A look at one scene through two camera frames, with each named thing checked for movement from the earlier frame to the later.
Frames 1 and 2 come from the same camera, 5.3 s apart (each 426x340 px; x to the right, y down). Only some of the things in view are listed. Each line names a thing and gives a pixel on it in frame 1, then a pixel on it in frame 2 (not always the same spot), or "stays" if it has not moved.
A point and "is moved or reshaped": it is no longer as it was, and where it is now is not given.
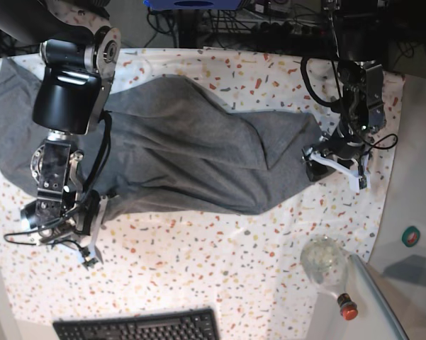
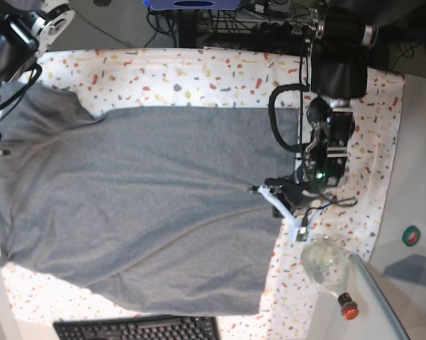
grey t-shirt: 172,146 is moved or reshaped
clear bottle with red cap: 326,264 stays
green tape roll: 410,236 stays
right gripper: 315,171 → 290,195
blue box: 193,4 stays
